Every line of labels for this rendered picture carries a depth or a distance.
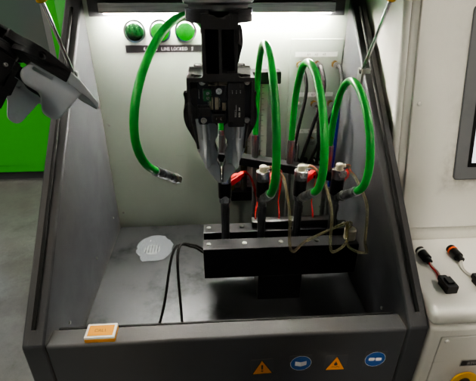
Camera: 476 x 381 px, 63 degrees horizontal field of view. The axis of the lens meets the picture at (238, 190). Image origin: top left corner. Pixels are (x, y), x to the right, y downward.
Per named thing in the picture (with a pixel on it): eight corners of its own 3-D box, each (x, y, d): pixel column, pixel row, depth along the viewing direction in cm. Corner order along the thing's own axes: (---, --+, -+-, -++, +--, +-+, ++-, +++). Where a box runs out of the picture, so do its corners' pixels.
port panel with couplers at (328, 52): (285, 160, 106) (293, 40, 92) (284, 156, 109) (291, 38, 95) (332, 159, 107) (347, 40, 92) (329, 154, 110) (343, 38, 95)
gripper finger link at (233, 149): (223, 198, 48) (221, 127, 44) (221, 177, 53) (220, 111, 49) (248, 197, 48) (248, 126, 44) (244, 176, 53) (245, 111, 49)
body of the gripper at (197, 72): (186, 133, 42) (178, 10, 36) (190, 110, 49) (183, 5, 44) (256, 131, 42) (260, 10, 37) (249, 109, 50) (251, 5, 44)
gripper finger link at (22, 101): (30, 138, 53) (-26, 100, 45) (47, 101, 55) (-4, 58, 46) (48, 141, 52) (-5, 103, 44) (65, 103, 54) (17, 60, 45)
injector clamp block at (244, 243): (205, 302, 90) (202, 249, 82) (205, 274, 98) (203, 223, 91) (350, 295, 91) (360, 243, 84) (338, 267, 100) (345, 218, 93)
